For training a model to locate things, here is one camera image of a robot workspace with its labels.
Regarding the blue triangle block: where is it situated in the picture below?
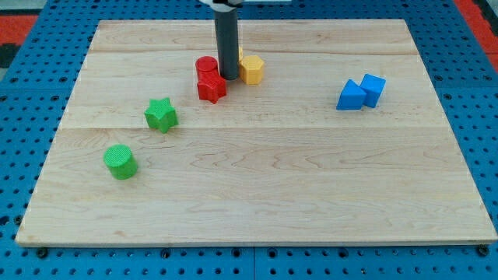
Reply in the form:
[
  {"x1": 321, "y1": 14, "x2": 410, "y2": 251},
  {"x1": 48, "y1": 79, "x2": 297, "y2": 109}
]
[{"x1": 336, "y1": 79, "x2": 366, "y2": 110}]

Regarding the green star block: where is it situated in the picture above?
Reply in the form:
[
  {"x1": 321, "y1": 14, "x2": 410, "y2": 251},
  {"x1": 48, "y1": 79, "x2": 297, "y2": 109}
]
[{"x1": 144, "y1": 97, "x2": 179, "y2": 133}]

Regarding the wooden board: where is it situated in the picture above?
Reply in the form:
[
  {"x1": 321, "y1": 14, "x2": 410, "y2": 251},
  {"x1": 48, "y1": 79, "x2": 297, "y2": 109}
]
[{"x1": 16, "y1": 19, "x2": 497, "y2": 247}]

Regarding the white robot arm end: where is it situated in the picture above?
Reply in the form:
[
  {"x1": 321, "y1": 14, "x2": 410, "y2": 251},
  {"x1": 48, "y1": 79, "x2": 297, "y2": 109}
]
[{"x1": 199, "y1": 0, "x2": 293, "y2": 12}]

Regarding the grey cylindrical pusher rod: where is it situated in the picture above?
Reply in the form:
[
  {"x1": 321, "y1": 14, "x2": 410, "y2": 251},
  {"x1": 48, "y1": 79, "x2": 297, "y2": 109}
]
[{"x1": 214, "y1": 9, "x2": 239, "y2": 80}]

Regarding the red star block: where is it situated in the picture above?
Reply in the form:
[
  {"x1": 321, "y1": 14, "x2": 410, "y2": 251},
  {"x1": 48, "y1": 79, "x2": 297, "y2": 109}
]
[{"x1": 197, "y1": 72, "x2": 226, "y2": 104}]

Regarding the green cylinder block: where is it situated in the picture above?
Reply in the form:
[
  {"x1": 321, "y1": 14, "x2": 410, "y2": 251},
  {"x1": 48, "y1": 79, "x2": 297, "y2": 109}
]
[{"x1": 103, "y1": 144, "x2": 138, "y2": 180}]

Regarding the yellow block behind rod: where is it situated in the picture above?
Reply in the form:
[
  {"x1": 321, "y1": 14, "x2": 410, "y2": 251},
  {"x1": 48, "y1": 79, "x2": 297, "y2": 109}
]
[{"x1": 238, "y1": 46, "x2": 244, "y2": 63}]

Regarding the red cylinder block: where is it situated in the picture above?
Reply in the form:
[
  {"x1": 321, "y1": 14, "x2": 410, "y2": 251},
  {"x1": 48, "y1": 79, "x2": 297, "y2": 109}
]
[{"x1": 195, "y1": 56, "x2": 219, "y2": 81}]

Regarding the blue cube block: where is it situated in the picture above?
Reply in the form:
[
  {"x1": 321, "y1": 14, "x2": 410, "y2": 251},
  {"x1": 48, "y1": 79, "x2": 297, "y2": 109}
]
[{"x1": 359, "y1": 74, "x2": 386, "y2": 108}]

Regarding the yellow hexagon block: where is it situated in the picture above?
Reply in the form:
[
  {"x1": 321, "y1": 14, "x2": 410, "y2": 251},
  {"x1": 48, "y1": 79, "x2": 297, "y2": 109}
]
[{"x1": 239, "y1": 55, "x2": 265, "y2": 85}]

